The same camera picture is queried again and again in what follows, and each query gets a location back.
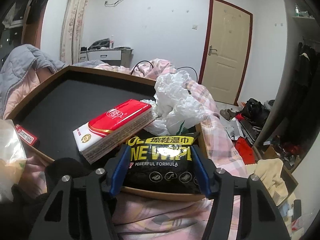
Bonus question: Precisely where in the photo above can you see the small red box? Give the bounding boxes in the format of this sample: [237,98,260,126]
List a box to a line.
[15,124,39,146]

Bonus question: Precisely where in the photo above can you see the floral pink curtain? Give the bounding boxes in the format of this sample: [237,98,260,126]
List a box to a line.
[60,0,88,65]

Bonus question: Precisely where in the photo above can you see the black cable on bed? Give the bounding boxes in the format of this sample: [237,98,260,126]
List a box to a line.
[130,60,201,83]

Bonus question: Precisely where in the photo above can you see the white crumpled plastic bag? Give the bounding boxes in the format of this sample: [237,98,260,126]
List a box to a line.
[143,70,205,136]

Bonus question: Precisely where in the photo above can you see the white grey desk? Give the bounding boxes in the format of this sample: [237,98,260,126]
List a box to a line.
[79,48,133,67]

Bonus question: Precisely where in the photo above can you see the dark hanging clothes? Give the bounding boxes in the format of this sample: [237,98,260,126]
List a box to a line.
[296,42,319,141]

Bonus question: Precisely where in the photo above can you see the brown tray black lining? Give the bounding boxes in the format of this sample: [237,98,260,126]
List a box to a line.
[8,66,206,202]

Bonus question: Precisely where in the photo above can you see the grey pink comforter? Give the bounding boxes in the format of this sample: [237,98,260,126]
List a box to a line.
[0,43,106,120]

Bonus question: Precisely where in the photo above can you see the beige towel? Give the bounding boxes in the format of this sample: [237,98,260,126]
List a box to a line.
[246,158,289,206]

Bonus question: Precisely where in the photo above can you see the red white tissue pack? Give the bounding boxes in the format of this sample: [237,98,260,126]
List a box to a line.
[73,99,155,164]

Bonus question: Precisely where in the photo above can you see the translucent beige plastic bag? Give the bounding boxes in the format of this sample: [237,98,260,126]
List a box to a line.
[0,119,27,204]

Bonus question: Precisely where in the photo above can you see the black bag on floor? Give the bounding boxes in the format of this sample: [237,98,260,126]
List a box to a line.
[241,98,270,128]

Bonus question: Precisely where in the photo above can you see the cream wooden door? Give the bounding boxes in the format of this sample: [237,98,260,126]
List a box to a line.
[198,0,253,105]

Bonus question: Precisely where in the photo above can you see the red bag on floor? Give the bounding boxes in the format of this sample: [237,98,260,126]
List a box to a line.
[235,137,255,165]

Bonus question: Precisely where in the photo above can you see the pink plaid quilt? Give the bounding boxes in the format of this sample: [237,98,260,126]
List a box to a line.
[94,58,249,240]

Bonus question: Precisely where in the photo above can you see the black yellow wet wipes pack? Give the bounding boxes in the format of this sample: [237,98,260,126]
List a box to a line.
[123,132,200,194]

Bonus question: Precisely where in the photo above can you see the black hanging jacket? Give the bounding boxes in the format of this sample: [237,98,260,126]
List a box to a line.
[26,0,48,24]

